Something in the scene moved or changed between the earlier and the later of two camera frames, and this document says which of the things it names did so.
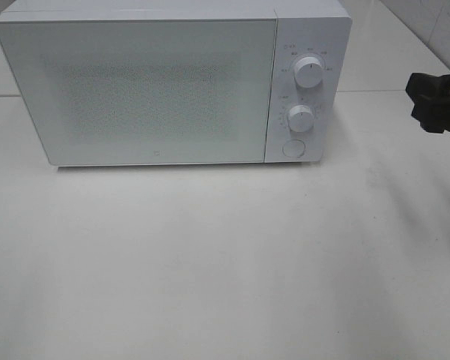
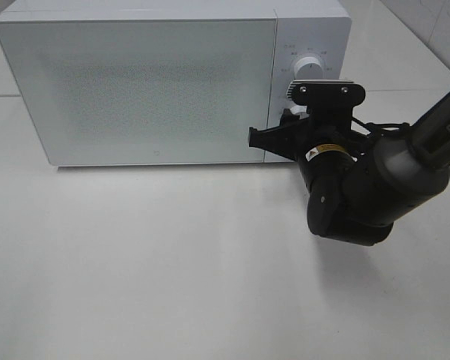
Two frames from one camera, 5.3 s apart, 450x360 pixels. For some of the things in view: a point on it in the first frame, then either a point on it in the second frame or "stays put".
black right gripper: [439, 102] -> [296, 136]
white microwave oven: [183, 82] stays put
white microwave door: [145, 91] stays put
